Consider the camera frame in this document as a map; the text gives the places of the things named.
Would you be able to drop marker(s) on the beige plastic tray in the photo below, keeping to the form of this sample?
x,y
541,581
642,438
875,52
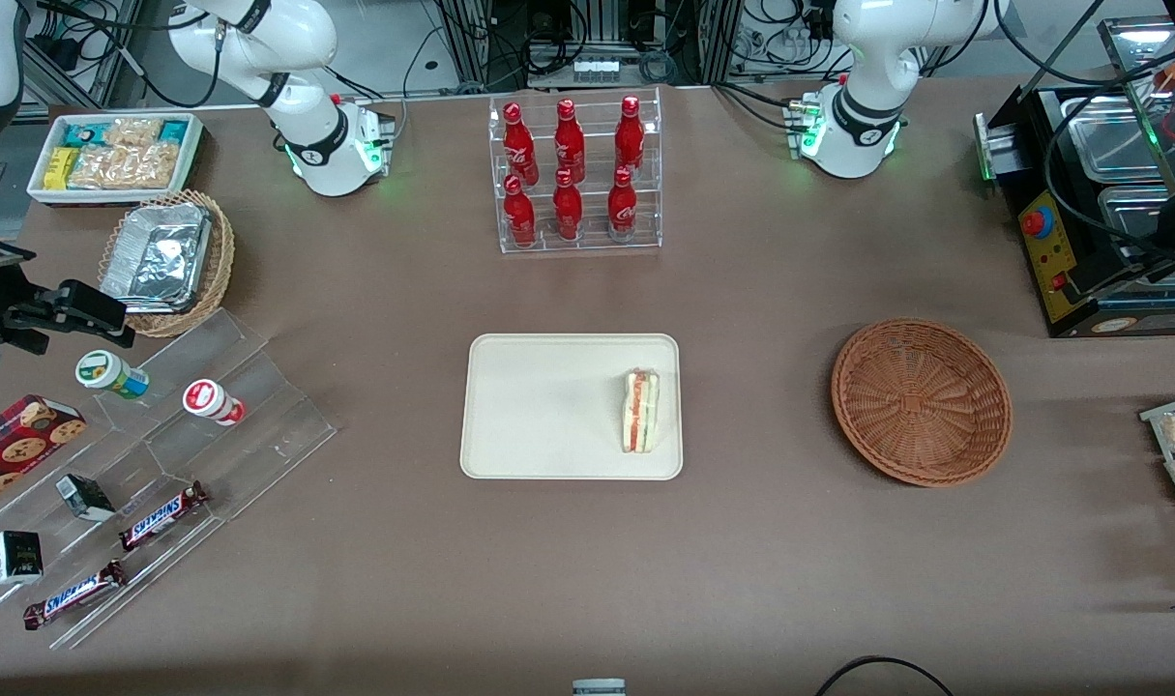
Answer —
x,y
548,406

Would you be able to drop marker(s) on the small clear rice cracker bag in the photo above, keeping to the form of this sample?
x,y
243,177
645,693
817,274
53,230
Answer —
x,y
132,130

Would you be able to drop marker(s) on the teal snack packet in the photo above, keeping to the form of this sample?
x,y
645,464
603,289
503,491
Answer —
x,y
173,130
81,133

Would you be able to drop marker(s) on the steel warmer pan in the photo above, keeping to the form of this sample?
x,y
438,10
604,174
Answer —
x,y
1109,140
1133,217

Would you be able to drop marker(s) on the dark green carton white side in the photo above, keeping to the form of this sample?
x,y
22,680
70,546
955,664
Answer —
x,y
16,558

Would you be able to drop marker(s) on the red cola bottle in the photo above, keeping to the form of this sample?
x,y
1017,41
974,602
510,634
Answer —
x,y
569,140
517,145
623,205
630,137
568,208
519,213

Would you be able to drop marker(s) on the yellow snack packet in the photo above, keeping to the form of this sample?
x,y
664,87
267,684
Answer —
x,y
60,167

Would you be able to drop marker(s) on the large clear rice cracker bag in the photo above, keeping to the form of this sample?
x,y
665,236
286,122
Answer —
x,y
128,167

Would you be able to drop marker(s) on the light wicker basket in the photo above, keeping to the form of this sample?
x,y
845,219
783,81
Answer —
x,y
221,261

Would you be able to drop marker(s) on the grey device top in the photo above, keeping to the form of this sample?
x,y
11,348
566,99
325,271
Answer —
x,y
599,687

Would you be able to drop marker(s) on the silver foil packet stack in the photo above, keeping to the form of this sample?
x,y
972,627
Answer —
x,y
157,256

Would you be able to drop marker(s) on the grey snack tray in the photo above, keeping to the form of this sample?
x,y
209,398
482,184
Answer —
x,y
1150,418

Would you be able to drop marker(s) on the clear acrylic bottle rack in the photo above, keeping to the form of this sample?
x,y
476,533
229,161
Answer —
x,y
592,164

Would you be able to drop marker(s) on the Snickers chocolate bar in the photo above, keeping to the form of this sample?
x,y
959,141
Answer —
x,y
74,594
163,515

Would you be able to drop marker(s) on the black food warmer machine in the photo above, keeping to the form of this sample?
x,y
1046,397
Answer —
x,y
1051,251

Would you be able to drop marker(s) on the red tartan cookie box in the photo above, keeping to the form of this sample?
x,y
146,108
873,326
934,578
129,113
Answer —
x,y
16,445

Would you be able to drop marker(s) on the clear acrylic stepped shelf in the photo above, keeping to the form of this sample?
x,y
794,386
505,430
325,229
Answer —
x,y
258,425
84,541

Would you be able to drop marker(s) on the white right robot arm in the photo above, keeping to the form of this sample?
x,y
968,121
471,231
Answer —
x,y
297,58

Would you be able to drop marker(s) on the triangle sandwich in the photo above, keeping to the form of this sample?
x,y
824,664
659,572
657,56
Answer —
x,y
641,411

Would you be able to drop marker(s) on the green lidded white cup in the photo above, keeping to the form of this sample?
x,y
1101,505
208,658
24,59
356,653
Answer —
x,y
99,369

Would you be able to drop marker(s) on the white snack bin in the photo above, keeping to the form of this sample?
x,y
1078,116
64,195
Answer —
x,y
195,159

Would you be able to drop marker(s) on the dark green small carton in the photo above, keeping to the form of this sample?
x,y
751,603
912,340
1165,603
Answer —
x,y
86,497

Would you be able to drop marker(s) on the red lidded white cup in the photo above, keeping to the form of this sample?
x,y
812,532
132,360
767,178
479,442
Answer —
x,y
205,398

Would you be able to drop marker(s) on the white power strip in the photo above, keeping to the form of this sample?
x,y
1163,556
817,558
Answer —
x,y
597,70

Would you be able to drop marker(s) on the brown wicker basket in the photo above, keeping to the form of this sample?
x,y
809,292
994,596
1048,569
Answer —
x,y
921,401

